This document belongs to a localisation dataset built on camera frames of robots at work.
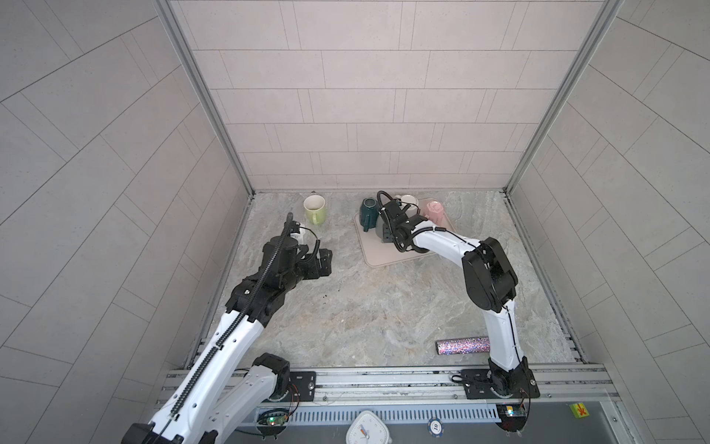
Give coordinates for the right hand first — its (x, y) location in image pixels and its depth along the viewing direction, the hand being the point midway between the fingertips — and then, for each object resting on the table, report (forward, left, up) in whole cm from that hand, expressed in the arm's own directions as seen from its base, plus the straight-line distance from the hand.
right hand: (391, 231), depth 100 cm
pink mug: (+3, -16, +5) cm, 17 cm away
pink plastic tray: (-6, +6, -4) cm, 10 cm away
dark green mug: (+5, +8, +5) cm, 11 cm away
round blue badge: (-57, -5, -4) cm, 57 cm away
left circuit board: (-54, +34, -1) cm, 64 cm away
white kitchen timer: (-56, +12, -1) cm, 57 cm away
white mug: (-6, -5, +18) cm, 19 cm away
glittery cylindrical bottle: (-39, -15, -2) cm, 42 cm away
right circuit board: (-55, -24, -6) cm, 61 cm away
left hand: (-18, +21, +17) cm, 33 cm away
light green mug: (+7, +27, +7) cm, 29 cm away
